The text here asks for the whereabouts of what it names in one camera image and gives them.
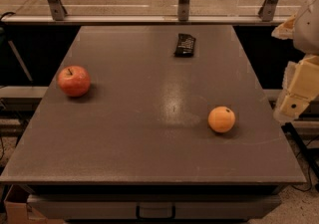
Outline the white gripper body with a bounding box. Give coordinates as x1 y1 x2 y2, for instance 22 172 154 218
293 0 319 55

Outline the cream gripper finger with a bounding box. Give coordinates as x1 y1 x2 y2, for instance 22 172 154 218
273 55 319 122
271 14 296 40

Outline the orange fruit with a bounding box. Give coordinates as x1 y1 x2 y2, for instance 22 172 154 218
208 107 235 133

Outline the red apple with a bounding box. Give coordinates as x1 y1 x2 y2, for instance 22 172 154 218
57 66 91 98

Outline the black stand leg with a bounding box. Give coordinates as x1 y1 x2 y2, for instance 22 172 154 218
281 122 319 192

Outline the black snack bar packet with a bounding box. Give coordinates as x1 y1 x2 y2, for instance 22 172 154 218
174 34 196 58

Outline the cardboard box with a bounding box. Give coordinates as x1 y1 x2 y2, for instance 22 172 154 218
4 185 64 224

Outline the grey drawer with handle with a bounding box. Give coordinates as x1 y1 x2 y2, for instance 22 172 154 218
27 195 281 221

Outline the white rail beam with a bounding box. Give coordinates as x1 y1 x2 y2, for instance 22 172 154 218
2 15 288 25

